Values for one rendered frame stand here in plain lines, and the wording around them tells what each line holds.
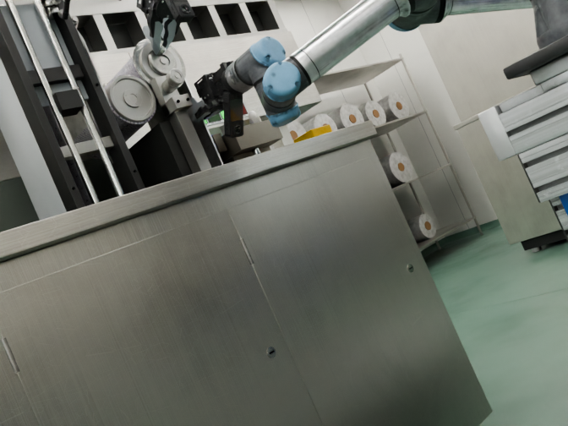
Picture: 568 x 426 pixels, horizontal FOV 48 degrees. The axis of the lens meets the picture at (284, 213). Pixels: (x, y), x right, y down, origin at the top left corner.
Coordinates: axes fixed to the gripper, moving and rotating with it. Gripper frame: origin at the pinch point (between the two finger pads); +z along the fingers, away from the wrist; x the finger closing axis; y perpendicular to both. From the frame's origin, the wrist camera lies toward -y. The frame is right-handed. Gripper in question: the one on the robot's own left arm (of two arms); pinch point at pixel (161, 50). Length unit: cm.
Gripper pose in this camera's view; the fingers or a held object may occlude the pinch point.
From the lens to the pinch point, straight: 169.5
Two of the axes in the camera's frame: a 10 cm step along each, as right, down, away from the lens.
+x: -6.9, 2.8, -6.7
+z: -2.1, 8.1, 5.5
